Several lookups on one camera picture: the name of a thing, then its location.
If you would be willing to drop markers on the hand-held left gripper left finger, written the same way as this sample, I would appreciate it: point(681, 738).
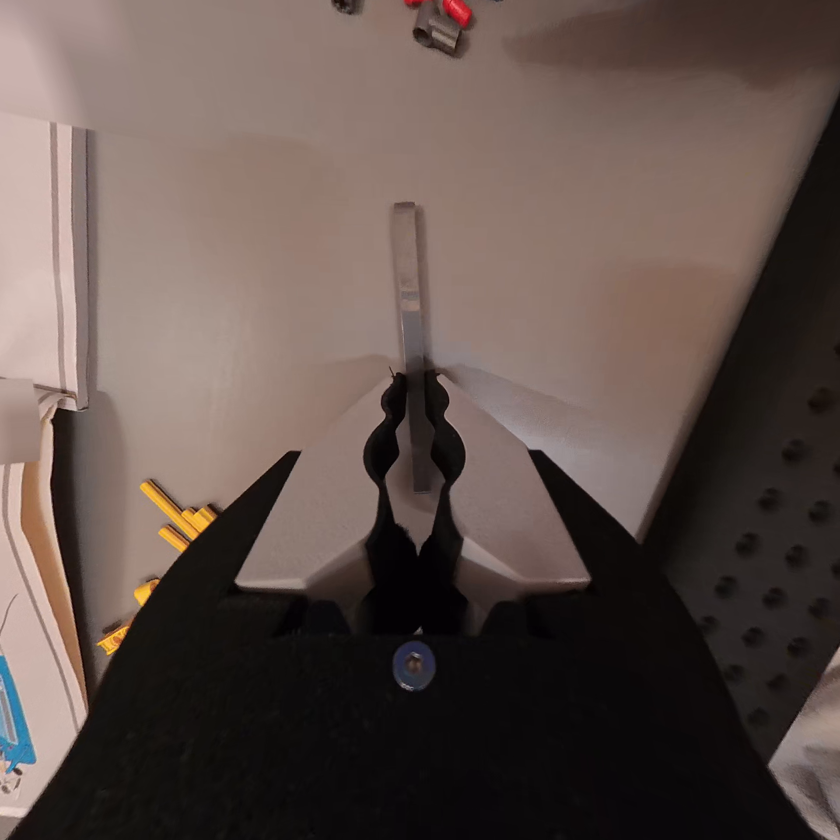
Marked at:
point(308, 518)

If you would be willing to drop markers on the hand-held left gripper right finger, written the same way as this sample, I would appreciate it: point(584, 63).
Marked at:
point(518, 518)

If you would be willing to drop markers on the yellow thin lego liftarm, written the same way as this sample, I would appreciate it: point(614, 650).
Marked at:
point(145, 590)

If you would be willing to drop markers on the dark grey beam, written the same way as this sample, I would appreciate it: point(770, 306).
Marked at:
point(410, 315)

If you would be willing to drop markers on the long yellow lego axle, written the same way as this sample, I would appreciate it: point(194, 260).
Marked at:
point(172, 508)

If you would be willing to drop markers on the yellow lego connector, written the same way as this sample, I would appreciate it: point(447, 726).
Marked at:
point(115, 640)

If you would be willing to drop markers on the lego instruction booklet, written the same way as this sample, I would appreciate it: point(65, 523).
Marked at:
point(39, 262)

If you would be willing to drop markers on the red grey lego piece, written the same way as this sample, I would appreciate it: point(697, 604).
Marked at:
point(436, 33)

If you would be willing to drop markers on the small grey lego piece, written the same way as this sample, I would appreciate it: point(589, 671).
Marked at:
point(346, 5)

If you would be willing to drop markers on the white shirt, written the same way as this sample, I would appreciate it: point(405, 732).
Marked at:
point(810, 774)

